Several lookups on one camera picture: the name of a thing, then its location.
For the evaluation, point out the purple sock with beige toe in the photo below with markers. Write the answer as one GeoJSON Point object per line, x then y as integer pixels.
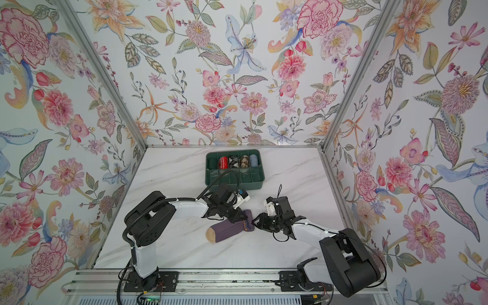
{"type": "Point", "coordinates": [225, 229]}

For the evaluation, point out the green plastic organizer bin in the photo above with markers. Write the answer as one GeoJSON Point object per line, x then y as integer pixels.
{"type": "Point", "coordinates": [251, 178]}

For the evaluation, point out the brown argyle rolled sock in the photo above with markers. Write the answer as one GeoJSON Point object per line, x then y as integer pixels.
{"type": "Point", "coordinates": [244, 162]}

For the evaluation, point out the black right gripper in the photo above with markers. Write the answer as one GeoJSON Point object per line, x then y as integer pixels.
{"type": "Point", "coordinates": [262, 222]}

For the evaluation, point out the grey argyle rolled sock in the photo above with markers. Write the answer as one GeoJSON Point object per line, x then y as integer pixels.
{"type": "Point", "coordinates": [233, 162]}

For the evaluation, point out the blue rolled sock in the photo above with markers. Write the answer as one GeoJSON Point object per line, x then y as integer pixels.
{"type": "Point", "coordinates": [254, 160]}

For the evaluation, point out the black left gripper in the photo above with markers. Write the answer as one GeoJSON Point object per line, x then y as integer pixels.
{"type": "Point", "coordinates": [236, 217]}

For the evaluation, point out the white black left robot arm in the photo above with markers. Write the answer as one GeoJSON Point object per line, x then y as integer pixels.
{"type": "Point", "coordinates": [146, 223]}

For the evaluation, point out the aluminium corner post left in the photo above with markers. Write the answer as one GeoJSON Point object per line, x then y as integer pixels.
{"type": "Point", "coordinates": [86, 45]}

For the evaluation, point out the red patterned rolled sock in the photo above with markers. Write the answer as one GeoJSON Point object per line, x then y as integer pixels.
{"type": "Point", "coordinates": [223, 163]}

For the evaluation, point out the aluminium corner post right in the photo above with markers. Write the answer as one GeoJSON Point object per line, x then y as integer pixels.
{"type": "Point", "coordinates": [385, 17]}

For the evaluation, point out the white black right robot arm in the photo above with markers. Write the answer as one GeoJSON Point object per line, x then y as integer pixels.
{"type": "Point", "coordinates": [346, 265]}

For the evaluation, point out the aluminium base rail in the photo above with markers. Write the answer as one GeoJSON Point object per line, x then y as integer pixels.
{"type": "Point", "coordinates": [189, 282]}

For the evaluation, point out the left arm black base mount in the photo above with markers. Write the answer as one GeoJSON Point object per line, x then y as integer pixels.
{"type": "Point", "coordinates": [159, 281]}

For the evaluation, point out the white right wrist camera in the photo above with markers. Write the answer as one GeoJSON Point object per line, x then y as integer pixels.
{"type": "Point", "coordinates": [270, 208]}

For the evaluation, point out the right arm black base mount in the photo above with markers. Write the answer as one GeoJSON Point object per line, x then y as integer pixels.
{"type": "Point", "coordinates": [294, 281]}

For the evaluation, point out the aluminium corner post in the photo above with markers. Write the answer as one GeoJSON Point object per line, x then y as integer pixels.
{"type": "Point", "coordinates": [86, 45]}
{"type": "Point", "coordinates": [385, 17]}

